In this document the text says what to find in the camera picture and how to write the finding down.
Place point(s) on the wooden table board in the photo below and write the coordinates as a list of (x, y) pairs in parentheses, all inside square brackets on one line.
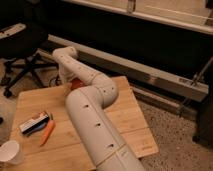
[(63, 150)]

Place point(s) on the small printed box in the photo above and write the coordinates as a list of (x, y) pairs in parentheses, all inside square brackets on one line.
[(33, 122)]

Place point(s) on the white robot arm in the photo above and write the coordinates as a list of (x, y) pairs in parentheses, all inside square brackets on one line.
[(85, 105)]

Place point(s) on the white paper cup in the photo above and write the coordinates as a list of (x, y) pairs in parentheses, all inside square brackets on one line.
[(11, 152)]

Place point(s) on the black office chair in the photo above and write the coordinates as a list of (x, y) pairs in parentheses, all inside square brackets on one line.
[(18, 46)]

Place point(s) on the red ceramic bowl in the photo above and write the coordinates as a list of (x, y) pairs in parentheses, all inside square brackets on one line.
[(76, 83)]

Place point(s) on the orange carrot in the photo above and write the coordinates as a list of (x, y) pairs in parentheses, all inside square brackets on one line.
[(47, 132)]

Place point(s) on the long metal rail beam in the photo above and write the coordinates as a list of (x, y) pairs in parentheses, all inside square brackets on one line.
[(140, 72)]

